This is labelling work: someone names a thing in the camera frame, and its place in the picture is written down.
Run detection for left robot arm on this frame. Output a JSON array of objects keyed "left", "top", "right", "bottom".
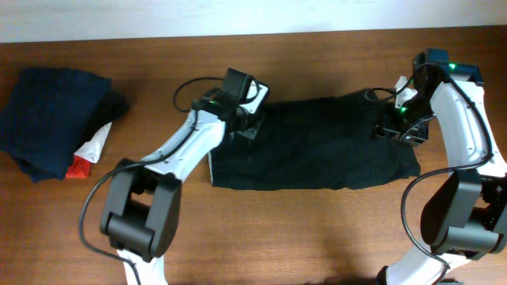
[{"left": 100, "top": 68, "right": 269, "bottom": 284}]

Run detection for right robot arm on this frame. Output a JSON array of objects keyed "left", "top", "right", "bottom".
[{"left": 372, "top": 48, "right": 506, "bottom": 285}]

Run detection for black shorts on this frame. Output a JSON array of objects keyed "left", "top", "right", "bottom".
[{"left": 208, "top": 91, "right": 421, "bottom": 191}]

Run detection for folded white garment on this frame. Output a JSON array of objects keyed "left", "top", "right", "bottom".
[{"left": 74, "top": 123, "right": 112, "bottom": 164}]

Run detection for right black cable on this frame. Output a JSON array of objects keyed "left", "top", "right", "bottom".
[{"left": 363, "top": 63, "right": 494, "bottom": 285}]

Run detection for folded red garment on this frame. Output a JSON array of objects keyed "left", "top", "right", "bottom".
[{"left": 66, "top": 156, "right": 91, "bottom": 179}]

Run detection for folded navy blue garment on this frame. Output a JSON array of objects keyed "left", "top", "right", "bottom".
[{"left": 1, "top": 67, "right": 111, "bottom": 183}]

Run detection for folded dark grey garment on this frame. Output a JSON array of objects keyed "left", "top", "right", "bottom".
[{"left": 77, "top": 89, "right": 130, "bottom": 148}]

